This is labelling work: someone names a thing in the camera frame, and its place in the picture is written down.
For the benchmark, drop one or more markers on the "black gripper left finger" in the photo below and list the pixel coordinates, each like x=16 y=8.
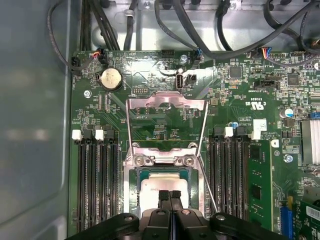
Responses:
x=155 y=225

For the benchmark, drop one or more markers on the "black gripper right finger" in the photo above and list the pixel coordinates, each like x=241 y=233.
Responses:
x=190 y=227

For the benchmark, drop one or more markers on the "silver-topped CPU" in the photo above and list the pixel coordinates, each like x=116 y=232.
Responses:
x=152 y=185

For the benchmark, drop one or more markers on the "RAM slot with white clips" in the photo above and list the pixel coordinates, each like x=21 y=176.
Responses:
x=100 y=180
x=79 y=180
x=229 y=175

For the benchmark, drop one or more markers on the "blue expansion slot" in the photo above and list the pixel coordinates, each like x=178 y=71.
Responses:
x=286 y=220

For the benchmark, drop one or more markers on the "green RAM stick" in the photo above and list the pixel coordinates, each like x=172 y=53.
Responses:
x=261 y=175

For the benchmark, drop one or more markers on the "graphics card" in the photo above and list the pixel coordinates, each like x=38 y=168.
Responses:
x=307 y=220

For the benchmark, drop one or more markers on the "green motherboard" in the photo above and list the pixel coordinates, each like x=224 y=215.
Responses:
x=230 y=105

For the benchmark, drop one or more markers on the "silver finned heatsink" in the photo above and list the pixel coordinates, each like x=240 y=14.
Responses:
x=311 y=142

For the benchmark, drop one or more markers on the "silver coin cell battery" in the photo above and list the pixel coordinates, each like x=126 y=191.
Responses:
x=110 y=78

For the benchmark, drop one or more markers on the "black and grey PC case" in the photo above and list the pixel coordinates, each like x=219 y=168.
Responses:
x=30 y=125

